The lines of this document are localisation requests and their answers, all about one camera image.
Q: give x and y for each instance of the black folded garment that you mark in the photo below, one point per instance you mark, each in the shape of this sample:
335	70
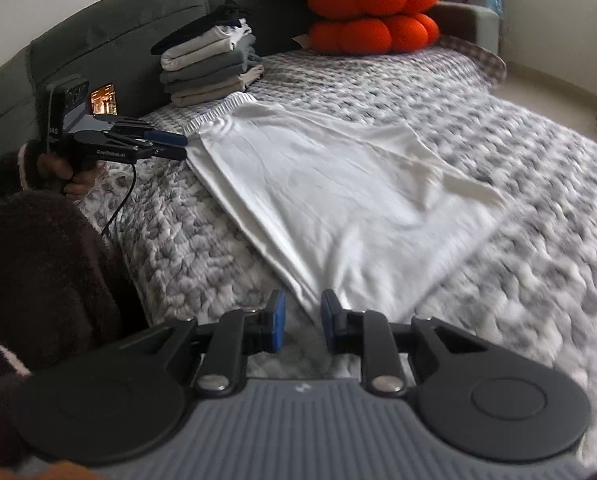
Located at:
203	27

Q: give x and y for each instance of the person's left hand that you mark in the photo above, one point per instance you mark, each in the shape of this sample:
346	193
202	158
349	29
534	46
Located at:
83	185

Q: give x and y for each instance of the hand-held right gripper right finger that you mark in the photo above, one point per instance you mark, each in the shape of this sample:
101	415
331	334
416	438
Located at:
328	320

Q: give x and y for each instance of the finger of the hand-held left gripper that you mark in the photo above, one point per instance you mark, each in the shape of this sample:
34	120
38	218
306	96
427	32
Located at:
168	154
168	138

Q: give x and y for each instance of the grey quilted blanket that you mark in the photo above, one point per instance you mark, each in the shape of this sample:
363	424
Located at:
503	270

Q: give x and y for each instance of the smartphone with orange screen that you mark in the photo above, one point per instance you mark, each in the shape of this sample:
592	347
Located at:
103	100

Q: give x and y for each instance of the white folded garment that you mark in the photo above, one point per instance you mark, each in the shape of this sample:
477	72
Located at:
203	50

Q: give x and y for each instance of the white pants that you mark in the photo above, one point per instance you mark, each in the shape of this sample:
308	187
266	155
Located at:
328	200

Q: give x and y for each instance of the person's left forearm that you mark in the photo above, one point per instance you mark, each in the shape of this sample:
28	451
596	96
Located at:
3	180

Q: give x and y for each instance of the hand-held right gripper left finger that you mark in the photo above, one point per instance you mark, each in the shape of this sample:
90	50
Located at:
278	320

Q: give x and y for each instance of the dark grey sofa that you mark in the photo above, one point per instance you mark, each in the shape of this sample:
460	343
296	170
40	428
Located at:
128	20

